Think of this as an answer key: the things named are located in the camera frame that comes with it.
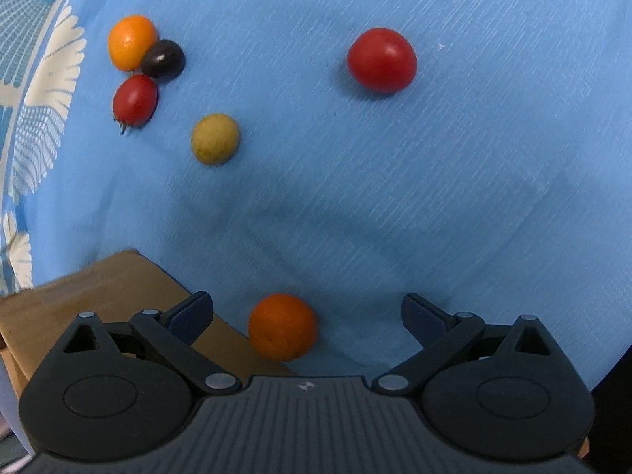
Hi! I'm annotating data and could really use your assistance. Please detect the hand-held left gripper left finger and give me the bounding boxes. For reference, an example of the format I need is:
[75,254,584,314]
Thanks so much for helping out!
[58,290,243,397]

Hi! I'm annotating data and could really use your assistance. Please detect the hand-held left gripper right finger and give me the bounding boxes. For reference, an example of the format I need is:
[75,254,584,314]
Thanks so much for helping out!
[371,293,556,398]

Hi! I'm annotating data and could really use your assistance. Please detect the round orange cherry tomato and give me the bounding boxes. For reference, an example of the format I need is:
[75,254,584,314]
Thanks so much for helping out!
[247,293,318,361]

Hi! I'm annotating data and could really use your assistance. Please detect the cardboard box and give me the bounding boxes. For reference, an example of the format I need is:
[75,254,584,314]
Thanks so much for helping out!
[0,249,299,406]

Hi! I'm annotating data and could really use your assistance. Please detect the yellow-green cherry tomato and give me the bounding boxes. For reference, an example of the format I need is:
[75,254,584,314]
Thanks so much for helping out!
[191,113,241,165]

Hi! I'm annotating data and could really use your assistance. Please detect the red cherry tomato with stem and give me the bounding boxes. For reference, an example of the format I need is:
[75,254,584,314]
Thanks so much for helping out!
[112,74,159,134]

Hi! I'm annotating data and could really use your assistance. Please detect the dark purple cherry tomato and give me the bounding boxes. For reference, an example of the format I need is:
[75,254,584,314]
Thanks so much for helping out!
[141,39,186,80]

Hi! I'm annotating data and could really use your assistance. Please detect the round red cherry tomato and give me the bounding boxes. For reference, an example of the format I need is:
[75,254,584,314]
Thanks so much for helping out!
[346,28,418,94]

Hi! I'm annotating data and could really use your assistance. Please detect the oval orange cherry tomato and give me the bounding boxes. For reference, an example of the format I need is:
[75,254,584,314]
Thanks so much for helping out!
[108,15,159,71]

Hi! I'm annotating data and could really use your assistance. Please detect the blue fan-print bed sheet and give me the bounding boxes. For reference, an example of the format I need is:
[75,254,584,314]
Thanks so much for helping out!
[0,0,632,396]

